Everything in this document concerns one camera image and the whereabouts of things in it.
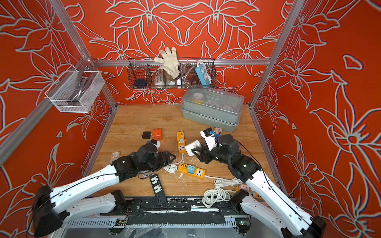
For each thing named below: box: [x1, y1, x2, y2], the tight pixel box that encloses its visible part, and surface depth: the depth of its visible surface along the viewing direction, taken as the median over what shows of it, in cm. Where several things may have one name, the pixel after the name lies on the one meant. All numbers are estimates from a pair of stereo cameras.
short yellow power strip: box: [176, 130, 187, 154], surface depth 97 cm
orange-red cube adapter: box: [152, 128, 163, 140], surface depth 99 cm
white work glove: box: [153, 46, 181, 80], surface depth 91 cm
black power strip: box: [149, 174, 168, 206], surface depth 77 cm
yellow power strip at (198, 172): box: [178, 162, 206, 179], surface depth 85 cm
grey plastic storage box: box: [180, 88, 245, 133], surface depth 99 cm
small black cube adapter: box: [142, 131, 151, 139], surface depth 103 cm
